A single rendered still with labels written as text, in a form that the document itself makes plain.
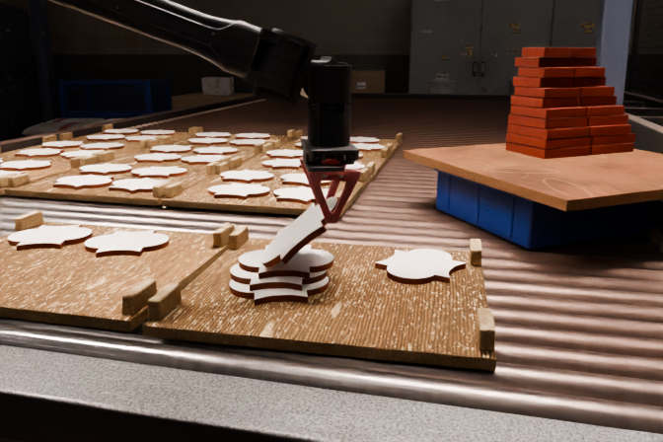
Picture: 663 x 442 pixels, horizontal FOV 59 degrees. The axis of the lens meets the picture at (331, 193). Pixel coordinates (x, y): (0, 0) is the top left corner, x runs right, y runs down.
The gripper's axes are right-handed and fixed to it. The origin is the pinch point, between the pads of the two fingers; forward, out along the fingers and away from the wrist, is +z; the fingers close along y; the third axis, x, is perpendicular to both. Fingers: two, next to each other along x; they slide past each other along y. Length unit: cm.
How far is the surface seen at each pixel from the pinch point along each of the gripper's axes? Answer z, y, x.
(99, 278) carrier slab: 11.1, -6.5, -32.2
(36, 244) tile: 11, -22, -46
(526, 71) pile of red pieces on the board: -18, -42, 49
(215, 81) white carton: 13, -679, -42
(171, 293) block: 8.6, 6.3, -20.6
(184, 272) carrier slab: 10.9, -7.0, -20.2
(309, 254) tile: 7.7, -4.0, -2.0
